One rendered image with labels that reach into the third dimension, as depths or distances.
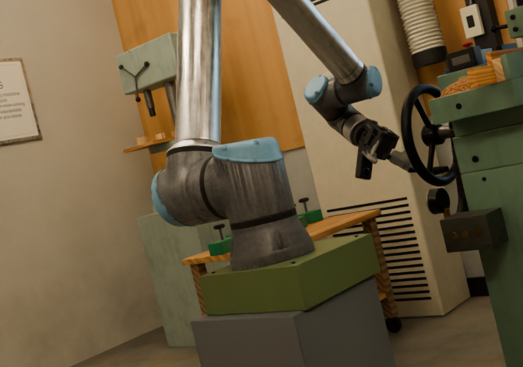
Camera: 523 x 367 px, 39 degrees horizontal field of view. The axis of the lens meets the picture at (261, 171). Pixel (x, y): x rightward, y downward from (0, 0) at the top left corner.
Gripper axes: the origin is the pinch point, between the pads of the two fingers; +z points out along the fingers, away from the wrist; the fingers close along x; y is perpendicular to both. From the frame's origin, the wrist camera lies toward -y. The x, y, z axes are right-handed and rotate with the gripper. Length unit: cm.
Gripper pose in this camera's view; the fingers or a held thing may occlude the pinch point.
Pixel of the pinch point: (396, 169)
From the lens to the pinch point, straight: 212.2
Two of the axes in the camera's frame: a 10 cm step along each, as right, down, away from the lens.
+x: 8.4, 1.8, 5.1
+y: 3.8, -8.8, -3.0
